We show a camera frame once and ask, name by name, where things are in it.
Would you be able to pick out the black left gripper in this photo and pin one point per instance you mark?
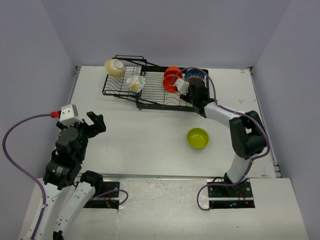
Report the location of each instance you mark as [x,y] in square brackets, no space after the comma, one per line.
[99,125]

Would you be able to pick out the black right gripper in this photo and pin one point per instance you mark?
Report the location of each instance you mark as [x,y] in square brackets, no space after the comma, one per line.
[187,96]

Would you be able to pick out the orange bowl front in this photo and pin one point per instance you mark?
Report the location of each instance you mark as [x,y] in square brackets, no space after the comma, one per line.
[169,83]

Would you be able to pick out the orange bowl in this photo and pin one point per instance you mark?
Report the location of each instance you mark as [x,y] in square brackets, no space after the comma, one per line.
[172,70]
[169,83]

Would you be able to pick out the lime green bowl front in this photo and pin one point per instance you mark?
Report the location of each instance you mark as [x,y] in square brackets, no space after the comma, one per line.
[197,138]

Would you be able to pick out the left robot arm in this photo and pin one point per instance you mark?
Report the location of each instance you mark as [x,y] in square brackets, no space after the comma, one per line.
[54,217]

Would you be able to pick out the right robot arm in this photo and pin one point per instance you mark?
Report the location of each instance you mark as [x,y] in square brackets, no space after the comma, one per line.
[248,136]

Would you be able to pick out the red patterned bowl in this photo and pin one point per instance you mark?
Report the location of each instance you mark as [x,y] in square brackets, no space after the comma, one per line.
[194,78]

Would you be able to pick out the blue patterned bowl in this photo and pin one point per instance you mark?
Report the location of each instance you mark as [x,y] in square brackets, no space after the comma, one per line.
[194,73]

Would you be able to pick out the white floral bowl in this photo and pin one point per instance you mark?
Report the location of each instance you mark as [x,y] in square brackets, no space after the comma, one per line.
[135,83]

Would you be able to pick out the yellow checkered white bowl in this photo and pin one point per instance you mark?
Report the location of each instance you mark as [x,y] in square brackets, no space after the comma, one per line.
[115,68]

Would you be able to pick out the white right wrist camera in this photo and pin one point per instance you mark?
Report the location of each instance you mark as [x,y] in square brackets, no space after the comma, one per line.
[182,86]

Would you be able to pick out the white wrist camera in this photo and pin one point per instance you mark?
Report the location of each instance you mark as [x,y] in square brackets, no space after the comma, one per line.
[69,115]
[182,86]

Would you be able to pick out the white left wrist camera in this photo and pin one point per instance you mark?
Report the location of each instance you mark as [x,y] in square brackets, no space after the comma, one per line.
[69,115]

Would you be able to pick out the black wire dish rack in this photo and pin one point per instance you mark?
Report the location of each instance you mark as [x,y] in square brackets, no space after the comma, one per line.
[153,96]

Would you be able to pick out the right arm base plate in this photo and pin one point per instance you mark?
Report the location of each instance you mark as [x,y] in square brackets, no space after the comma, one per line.
[239,197]

